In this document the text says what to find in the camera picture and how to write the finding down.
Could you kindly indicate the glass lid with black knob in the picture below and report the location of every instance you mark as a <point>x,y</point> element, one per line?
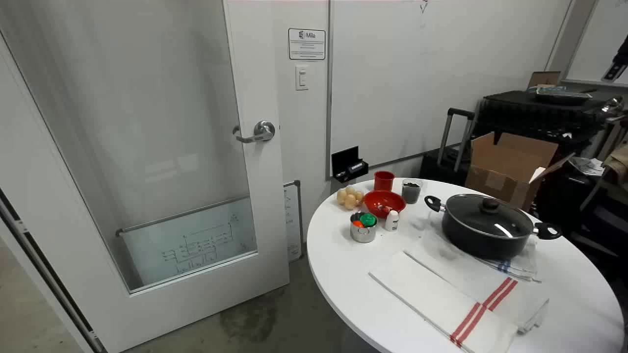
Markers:
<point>471,215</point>

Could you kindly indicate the black open case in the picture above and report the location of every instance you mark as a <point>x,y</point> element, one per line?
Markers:
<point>345,164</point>

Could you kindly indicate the yellowish bread rolls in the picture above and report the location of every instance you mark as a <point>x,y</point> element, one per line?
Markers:
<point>349,197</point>

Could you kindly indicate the red cup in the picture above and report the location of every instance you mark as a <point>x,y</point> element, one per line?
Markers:
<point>383,182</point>

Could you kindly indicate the red bowl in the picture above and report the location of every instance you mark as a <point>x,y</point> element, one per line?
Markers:
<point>383,203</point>

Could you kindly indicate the white door with glass pane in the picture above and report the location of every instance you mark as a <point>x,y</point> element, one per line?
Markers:
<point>261,229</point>

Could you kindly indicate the white salt shaker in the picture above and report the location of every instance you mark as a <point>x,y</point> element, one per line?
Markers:
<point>391,221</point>

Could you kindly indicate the clear cup with dark contents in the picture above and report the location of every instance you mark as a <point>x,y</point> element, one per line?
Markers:
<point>410,193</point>

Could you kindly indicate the black suitcase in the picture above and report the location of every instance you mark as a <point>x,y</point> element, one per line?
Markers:
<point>436,172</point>

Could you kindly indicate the red-striped white towel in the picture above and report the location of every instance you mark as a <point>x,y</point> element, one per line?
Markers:
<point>424,287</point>

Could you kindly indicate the open cardboard box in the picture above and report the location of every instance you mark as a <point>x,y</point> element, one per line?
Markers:
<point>502,172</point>

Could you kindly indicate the blue-striped white towel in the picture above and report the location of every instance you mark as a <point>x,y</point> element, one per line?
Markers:
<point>518,268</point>

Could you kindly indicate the small brown cardboard piece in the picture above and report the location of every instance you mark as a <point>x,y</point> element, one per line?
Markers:
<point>544,80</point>

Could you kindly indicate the white panel leaning on wall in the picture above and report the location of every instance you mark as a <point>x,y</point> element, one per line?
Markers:
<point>291,223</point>

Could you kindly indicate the white light switch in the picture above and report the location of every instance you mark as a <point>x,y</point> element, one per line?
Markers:
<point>300,78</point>

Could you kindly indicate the framed wall sign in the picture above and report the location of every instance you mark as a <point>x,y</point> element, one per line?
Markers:
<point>306,44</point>

